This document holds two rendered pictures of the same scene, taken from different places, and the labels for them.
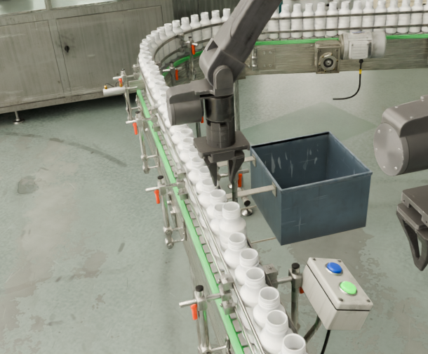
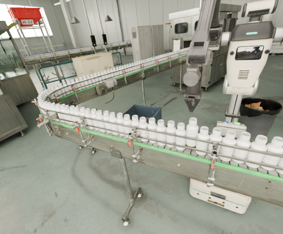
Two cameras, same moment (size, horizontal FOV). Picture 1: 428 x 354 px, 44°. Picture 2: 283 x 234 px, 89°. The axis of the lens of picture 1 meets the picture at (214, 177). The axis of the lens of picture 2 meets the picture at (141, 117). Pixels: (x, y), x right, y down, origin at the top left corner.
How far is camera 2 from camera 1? 0.96 m
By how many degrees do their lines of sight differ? 41
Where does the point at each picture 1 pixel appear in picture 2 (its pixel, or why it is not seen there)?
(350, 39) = (106, 82)
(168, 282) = (89, 191)
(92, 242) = (39, 203)
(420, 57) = (123, 83)
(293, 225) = not seen: hidden behind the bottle
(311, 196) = not seen: hidden behind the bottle
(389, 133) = not seen: outside the picture
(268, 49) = (80, 93)
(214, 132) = (199, 85)
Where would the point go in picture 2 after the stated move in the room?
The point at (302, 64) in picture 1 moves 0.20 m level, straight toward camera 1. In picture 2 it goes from (93, 95) to (99, 98)
